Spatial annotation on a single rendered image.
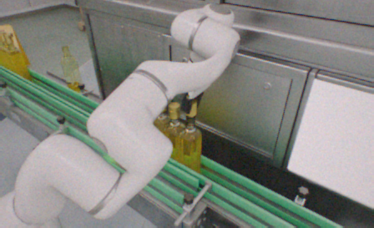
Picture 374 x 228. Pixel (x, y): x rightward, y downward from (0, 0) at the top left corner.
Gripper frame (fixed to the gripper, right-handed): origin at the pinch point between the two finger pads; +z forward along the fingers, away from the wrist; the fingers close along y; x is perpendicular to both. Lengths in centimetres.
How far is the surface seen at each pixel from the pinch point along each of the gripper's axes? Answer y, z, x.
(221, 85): -12.4, -2.0, 2.3
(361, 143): -12.5, -9.6, 40.9
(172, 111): 2.1, 5.1, -4.1
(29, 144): 21, 63, -65
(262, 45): -12.7, -19.7, 8.7
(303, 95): -12.1, -13.3, 23.9
